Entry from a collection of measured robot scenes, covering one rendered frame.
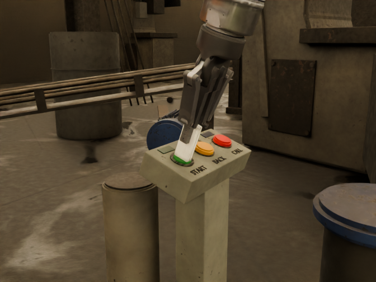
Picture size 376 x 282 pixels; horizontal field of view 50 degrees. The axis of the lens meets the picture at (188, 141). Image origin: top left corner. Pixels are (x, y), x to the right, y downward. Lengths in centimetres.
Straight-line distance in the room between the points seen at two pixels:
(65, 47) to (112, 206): 265
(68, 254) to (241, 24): 128
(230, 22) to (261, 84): 232
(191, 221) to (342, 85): 197
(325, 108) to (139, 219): 201
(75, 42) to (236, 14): 282
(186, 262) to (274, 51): 221
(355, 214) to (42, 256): 118
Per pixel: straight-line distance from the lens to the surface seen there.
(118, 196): 83
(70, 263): 163
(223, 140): 84
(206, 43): 63
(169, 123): 250
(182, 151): 72
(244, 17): 62
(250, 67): 302
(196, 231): 80
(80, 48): 337
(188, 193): 69
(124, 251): 88
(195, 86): 62
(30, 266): 166
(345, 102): 264
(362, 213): 101
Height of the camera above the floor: 81
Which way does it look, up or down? 14 degrees down
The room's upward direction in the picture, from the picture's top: straight up
